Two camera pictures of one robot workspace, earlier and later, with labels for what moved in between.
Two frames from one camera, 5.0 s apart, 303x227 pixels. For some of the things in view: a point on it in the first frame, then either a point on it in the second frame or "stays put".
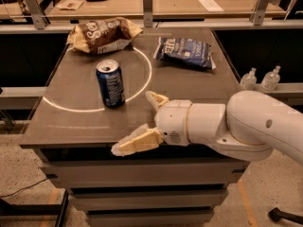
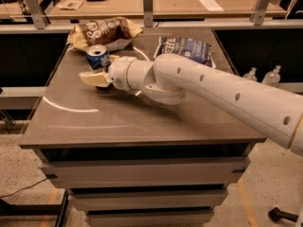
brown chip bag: (101, 36) stays put
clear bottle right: (271, 79) stays put
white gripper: (172, 121) → (117, 72)
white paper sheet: (210, 5) stays put
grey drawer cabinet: (94, 100) stays put
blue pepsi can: (110, 76) → (98, 56)
